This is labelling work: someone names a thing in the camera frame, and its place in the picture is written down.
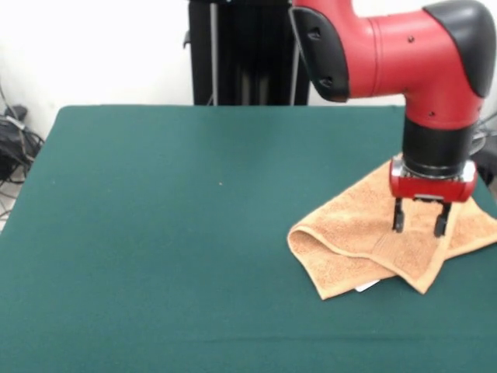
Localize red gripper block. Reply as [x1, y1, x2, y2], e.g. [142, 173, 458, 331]
[389, 154, 479, 238]

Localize orange terry towel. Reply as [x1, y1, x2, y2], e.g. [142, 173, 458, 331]
[287, 155, 497, 301]

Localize dark green table cloth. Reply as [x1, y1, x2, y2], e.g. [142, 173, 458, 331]
[0, 104, 497, 373]

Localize black furniture frame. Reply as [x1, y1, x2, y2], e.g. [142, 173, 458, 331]
[471, 147, 497, 187]

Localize grey cable loops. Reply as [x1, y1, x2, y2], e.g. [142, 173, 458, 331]
[469, 112, 497, 155]

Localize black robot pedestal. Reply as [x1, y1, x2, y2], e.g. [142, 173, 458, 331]
[181, 0, 311, 106]

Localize black cable tangle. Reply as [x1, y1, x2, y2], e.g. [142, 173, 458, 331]
[0, 104, 46, 187]

